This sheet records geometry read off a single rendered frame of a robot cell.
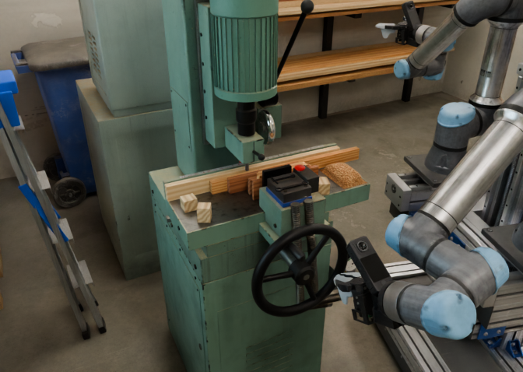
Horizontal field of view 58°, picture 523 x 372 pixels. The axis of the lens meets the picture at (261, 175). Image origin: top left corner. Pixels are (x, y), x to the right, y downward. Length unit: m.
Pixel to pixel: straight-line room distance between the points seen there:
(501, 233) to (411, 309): 0.75
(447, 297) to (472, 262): 0.11
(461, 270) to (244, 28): 0.74
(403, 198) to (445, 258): 0.89
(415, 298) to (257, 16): 0.74
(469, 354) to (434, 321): 1.20
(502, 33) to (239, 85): 0.93
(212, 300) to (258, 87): 0.63
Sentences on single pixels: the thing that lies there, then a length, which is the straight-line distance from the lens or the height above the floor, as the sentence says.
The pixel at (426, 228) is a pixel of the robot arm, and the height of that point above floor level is 1.12.
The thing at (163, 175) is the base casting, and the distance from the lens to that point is 1.76.
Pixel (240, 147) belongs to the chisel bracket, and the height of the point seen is 1.05.
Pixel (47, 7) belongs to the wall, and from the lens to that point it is 3.45.
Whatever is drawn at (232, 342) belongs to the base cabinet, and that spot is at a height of 0.44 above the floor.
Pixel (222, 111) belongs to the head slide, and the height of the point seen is 1.12.
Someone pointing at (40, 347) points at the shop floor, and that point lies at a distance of 2.37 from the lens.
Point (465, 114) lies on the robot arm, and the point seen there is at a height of 1.04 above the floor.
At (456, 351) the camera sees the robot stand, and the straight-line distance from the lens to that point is 2.01.
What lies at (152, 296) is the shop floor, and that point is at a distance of 2.45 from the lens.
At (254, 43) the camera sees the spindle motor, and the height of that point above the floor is 1.35.
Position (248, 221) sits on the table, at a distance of 1.33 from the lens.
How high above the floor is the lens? 1.63
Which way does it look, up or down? 29 degrees down
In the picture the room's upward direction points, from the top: straight up
